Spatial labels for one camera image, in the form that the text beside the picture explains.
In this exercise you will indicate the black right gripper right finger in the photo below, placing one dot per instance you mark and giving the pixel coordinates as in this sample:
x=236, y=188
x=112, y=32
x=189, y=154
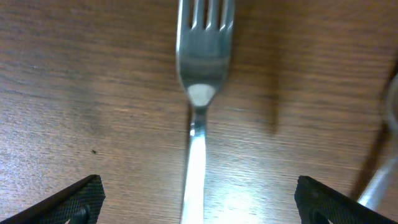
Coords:
x=319, y=204

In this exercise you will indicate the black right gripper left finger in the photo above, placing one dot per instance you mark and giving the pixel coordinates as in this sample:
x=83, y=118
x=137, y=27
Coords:
x=81, y=202

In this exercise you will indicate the metal fork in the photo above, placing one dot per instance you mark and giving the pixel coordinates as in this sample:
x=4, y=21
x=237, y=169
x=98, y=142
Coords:
x=376, y=187
x=203, y=52

